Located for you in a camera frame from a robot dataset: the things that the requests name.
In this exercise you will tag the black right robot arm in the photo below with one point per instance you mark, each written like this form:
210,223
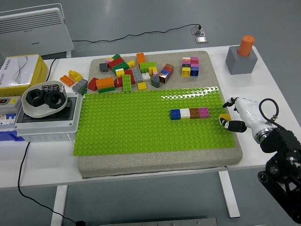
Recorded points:
282,141

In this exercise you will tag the yellow and pink toy brick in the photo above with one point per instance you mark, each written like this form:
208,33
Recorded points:
152,70

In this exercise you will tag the large black hex nut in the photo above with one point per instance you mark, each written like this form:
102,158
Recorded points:
48,101
29,99

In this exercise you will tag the large red toy brick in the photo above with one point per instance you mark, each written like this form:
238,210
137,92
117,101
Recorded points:
116,63

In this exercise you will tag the blue toy brick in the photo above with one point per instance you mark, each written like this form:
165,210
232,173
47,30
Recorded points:
194,71
166,71
175,114

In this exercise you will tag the white table leg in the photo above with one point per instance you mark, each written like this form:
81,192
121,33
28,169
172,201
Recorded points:
229,195
58,204

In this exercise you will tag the black plug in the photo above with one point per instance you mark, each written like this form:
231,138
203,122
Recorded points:
80,223

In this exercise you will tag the small yellow toy brick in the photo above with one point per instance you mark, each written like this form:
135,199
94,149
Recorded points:
109,58

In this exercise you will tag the large lime toy brick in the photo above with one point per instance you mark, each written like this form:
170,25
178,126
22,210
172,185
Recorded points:
148,66

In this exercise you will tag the yellow and white toy brick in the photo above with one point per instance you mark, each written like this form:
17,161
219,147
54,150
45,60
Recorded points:
120,73

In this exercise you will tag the long orange toy brick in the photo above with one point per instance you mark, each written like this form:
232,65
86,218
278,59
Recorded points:
105,83
67,80

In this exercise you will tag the open metal floor socket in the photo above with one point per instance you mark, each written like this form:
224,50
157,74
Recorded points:
196,31

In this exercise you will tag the white bowl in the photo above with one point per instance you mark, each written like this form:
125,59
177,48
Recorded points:
35,113

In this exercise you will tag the yellow curved toy brick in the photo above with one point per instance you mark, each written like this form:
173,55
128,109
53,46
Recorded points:
75,75

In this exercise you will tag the orange cylinder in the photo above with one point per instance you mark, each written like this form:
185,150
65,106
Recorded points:
245,44

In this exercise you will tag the grey block holder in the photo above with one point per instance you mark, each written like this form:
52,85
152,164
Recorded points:
240,66

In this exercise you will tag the yellow white tissue box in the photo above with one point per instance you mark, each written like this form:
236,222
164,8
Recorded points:
37,68

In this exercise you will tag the small green toy brick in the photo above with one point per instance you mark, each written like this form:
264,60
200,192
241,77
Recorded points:
116,56
84,91

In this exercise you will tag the grey junction box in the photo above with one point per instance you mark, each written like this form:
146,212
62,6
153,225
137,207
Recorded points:
47,129

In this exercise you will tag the long lime toy brick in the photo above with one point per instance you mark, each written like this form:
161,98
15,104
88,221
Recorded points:
127,83

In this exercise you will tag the long green toy brick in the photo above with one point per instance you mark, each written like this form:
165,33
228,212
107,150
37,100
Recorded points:
107,89

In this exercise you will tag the green studded baseplate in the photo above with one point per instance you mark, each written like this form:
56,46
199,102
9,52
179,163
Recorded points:
129,122

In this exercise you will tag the small pink toy brick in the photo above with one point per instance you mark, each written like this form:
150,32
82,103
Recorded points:
108,61

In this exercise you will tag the dark grey toy brick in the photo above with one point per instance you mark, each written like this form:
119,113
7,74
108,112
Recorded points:
103,67

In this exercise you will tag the white panel heater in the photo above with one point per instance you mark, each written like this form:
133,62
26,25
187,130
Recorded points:
35,30

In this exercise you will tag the dark grey sloped brick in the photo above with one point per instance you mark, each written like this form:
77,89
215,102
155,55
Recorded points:
154,82

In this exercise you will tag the small dark striped part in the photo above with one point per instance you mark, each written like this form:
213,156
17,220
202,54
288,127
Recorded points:
50,87

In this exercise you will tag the grey circuit breaker box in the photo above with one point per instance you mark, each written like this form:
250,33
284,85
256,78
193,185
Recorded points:
11,110

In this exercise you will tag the red sloped toy brick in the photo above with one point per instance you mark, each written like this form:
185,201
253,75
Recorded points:
92,84

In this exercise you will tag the grey-brown mat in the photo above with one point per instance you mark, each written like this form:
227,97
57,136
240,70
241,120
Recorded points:
152,164

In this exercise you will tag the magenta toy brick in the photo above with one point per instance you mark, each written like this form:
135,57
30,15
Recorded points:
194,64

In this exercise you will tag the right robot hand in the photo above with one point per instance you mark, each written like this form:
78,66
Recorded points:
247,113

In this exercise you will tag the long grey toy brick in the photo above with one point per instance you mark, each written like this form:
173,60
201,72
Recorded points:
80,85
137,75

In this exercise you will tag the metal floor socket plate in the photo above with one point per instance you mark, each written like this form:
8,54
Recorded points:
202,40

